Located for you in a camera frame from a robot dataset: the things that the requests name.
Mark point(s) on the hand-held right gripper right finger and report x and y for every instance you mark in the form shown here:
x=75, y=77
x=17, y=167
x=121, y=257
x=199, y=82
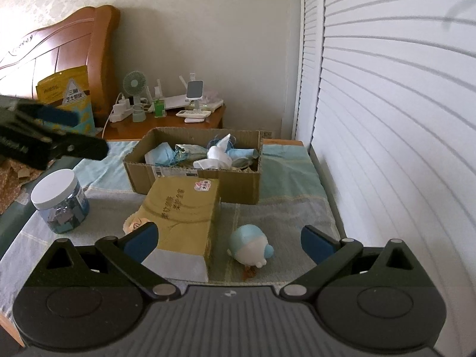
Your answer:
x=316, y=247

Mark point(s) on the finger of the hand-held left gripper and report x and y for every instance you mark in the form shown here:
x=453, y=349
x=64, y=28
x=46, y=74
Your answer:
x=59, y=116
x=80, y=147

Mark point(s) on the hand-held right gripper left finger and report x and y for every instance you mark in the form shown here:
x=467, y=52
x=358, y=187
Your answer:
x=143, y=242

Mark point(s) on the round blue white plush toy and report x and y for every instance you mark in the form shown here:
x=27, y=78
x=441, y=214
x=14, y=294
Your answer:
x=250, y=245

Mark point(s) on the cardboard box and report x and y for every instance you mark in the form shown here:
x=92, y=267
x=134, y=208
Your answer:
x=193, y=186

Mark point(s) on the pink soft toy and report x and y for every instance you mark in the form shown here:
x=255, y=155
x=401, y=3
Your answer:
x=133, y=224

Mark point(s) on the yellow snack bag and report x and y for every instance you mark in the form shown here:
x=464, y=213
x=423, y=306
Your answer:
x=70, y=93

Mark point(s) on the yellow-brown tissue carton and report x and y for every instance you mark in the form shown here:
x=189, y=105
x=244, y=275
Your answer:
x=178, y=227

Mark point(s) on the white power strip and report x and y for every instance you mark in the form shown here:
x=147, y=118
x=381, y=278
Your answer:
x=121, y=113

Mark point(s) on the blue grey checked blanket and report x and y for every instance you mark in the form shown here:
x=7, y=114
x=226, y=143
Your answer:
x=290, y=200

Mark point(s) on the clear jar with white lid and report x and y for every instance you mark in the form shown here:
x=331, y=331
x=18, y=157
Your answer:
x=59, y=202

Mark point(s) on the wooden bed headboard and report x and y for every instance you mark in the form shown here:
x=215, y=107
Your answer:
x=55, y=44

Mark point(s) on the light blue cloth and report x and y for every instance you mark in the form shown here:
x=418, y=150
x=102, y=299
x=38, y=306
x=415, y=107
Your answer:
x=160, y=155

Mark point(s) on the small green desk fan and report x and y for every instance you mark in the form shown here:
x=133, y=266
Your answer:
x=134, y=81

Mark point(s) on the green white bottle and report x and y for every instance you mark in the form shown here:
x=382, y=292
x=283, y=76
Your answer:
x=159, y=108

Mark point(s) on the wooden nightstand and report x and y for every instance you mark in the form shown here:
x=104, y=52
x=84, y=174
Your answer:
x=171, y=124

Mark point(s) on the white router with antennas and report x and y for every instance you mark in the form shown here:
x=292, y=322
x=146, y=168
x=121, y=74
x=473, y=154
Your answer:
x=178, y=101

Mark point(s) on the white remote control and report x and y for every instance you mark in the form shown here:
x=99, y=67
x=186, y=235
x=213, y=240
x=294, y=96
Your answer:
x=195, y=120
x=187, y=113

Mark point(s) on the white louvered closet doors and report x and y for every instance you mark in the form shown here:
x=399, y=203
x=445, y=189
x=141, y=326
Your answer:
x=390, y=100

